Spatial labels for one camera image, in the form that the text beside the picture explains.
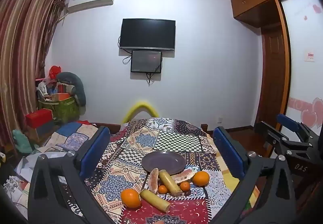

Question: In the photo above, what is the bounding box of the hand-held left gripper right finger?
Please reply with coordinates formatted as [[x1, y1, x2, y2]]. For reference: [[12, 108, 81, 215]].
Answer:
[[211, 126, 297, 224]]

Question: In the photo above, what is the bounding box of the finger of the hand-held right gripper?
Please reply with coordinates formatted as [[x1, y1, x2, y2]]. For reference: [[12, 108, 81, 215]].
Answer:
[[254, 121, 315, 157], [276, 114, 319, 144]]

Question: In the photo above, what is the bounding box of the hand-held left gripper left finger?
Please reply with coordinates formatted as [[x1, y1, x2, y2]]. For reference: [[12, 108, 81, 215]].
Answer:
[[28, 126, 114, 224]]

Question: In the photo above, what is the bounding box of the large orange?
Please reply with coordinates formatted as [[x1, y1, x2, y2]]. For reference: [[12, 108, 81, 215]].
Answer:
[[192, 171, 210, 187], [121, 188, 142, 209]]

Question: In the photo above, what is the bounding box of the peeled pomelo segment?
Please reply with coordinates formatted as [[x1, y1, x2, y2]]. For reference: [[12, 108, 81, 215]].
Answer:
[[148, 168, 159, 194], [173, 169, 196, 184]]

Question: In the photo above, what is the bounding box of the dark purple plate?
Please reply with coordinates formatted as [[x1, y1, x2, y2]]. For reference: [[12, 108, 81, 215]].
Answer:
[[141, 151, 187, 175]]

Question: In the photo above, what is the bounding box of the yellow sugarcane piece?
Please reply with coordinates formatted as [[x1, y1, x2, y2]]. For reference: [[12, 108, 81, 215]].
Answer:
[[158, 170, 182, 196], [140, 189, 171, 213]]

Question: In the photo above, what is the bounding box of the pink heart sticker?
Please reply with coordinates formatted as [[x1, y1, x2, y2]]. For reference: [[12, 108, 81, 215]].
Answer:
[[288, 97, 323, 130]]

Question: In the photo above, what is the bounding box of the patchwork bed blanket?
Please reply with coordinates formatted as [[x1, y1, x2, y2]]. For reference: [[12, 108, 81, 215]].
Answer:
[[33, 121, 122, 159]]

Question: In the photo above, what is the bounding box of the wooden door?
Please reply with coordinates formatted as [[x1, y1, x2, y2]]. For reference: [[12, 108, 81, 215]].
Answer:
[[259, 26, 288, 129]]

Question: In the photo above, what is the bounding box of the green storage box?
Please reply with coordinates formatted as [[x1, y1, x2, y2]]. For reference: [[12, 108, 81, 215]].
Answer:
[[38, 95, 81, 124]]

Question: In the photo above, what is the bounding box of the patchwork tablecloth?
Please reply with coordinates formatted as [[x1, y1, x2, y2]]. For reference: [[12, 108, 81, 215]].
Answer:
[[84, 117, 260, 224]]

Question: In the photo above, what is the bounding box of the grey pillow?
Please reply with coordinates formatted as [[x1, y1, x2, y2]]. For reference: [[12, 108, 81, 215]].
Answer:
[[56, 72, 87, 107]]

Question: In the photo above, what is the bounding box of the red box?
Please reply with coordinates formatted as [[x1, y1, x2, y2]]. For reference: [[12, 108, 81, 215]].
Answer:
[[25, 109, 54, 129]]

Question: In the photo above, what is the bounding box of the orange cardboard box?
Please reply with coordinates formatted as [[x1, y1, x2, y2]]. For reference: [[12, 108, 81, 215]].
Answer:
[[51, 92, 70, 101]]

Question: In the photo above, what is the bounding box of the pile of papers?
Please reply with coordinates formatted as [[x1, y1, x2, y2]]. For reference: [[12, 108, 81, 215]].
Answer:
[[5, 151, 66, 214]]

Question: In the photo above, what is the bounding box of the teal plush toy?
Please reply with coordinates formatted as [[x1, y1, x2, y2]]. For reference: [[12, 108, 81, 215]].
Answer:
[[12, 129, 35, 155]]

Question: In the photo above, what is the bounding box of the white wardrobe sliding door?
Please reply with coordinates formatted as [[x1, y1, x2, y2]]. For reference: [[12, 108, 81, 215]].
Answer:
[[278, 0, 323, 139]]

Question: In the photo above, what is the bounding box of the red plastic bag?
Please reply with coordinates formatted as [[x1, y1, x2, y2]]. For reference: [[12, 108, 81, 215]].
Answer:
[[49, 65, 62, 80]]

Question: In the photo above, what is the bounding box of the small black monitor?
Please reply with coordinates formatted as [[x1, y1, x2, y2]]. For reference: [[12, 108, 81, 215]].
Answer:
[[130, 50, 163, 74]]

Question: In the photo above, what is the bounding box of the striped brown curtain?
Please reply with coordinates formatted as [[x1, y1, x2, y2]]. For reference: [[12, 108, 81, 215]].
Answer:
[[0, 0, 67, 150]]

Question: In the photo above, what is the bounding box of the black wall television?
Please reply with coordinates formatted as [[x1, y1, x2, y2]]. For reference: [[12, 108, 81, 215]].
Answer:
[[119, 19, 176, 52]]

